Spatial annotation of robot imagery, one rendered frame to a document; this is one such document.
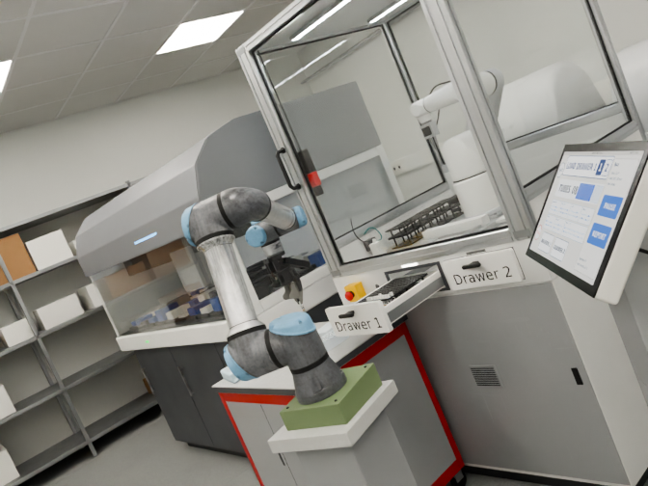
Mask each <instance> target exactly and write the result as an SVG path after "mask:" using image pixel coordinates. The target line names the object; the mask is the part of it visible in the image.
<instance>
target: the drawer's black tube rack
mask: <svg viewBox="0 0 648 486"><path fill-rule="evenodd" d="M426 275H428V274H427V273H425V274H419V275H415V276H409V277H403V278H398V279H393V280H392V281H390V282H389V283H386V284H385V285H383V286H382V287H380V288H379V289H377V290H375V291H374V292H372V293H371V294H369V295H368V296H366V297H364V298H363V299H362V300H361V301H365V300H366V298H367V297H373V296H378V294H380V293H381V294H382V295H385V294H390V292H392V293H393V296H390V297H392V298H393V297H394V298H395V299H396V298H397V297H399V296H400V295H402V294H403V293H405V292H406V291H408V290H409V289H411V288H412V287H414V286H415V285H417V284H419V283H420V282H419V283H417V281H419V280H420V279H422V280H424V278H423V277H425V276H426Z"/></svg>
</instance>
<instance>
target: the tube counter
mask: <svg viewBox="0 0 648 486"><path fill-rule="evenodd" d="M604 186H605V185H604V184H597V183H590V182H582V181H575V184H574V187H573V189H572V192H571V195H570V197H569V199H571V200H576V201H580V202H585V203H593V204H597V203H598V201H599V199H600V196H601V194H602V191H603V188H604Z"/></svg>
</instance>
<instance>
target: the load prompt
mask: <svg viewBox="0 0 648 486"><path fill-rule="evenodd" d="M614 157H615V156H607V155H569V157H568V160H567V163H566V166H565V168H564V171H563V174H562V175H563V176H577V177H587V178H596V179H604V180H607V178H608V173H609V171H610V168H611V165H612V163H613V160H614Z"/></svg>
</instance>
